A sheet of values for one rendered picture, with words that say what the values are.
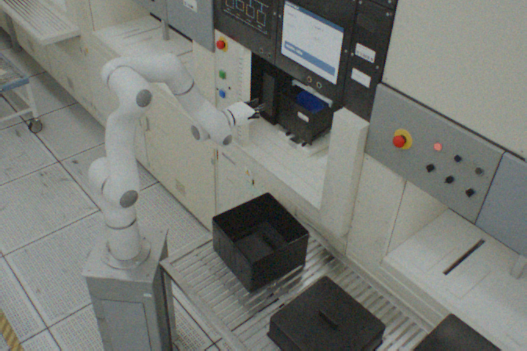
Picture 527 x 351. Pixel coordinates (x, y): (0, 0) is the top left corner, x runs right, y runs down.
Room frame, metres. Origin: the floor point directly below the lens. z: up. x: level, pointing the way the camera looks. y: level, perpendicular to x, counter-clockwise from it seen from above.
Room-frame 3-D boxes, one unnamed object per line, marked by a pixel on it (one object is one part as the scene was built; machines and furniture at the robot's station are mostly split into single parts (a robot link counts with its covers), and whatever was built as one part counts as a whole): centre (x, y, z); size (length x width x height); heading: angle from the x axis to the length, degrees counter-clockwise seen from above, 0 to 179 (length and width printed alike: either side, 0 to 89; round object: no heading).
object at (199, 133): (1.71, 0.22, 1.19); 0.13 x 0.09 x 0.08; 132
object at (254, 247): (1.45, 0.00, 0.85); 0.28 x 0.28 x 0.17; 37
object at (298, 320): (1.08, -0.25, 0.83); 0.29 x 0.29 x 0.13; 44
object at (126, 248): (1.43, 0.53, 0.85); 0.19 x 0.19 x 0.18
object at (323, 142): (2.09, -0.21, 0.89); 0.22 x 0.21 x 0.04; 132
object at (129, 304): (1.43, 0.53, 0.38); 0.28 x 0.28 x 0.76; 87
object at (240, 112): (1.81, 0.11, 1.19); 0.11 x 0.10 x 0.07; 132
